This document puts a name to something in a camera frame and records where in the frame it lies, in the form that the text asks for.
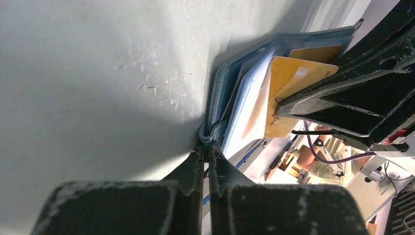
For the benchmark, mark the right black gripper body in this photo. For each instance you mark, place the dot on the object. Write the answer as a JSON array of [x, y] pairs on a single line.
[[397, 146]]

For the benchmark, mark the orange credit card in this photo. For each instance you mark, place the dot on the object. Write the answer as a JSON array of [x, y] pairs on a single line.
[[288, 76], [317, 54]]

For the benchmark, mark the person in background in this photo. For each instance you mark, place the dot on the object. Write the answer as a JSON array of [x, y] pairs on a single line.
[[327, 159]]

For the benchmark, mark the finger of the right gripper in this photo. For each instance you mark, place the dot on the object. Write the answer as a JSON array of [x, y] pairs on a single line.
[[382, 21], [372, 98]]

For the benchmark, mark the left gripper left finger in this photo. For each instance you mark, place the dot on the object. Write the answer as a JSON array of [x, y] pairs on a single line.
[[170, 206]]

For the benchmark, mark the blue card holder wallet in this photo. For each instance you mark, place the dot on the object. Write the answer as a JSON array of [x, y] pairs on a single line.
[[237, 84]]

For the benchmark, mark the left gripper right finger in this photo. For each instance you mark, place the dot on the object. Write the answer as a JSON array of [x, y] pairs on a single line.
[[238, 206]]

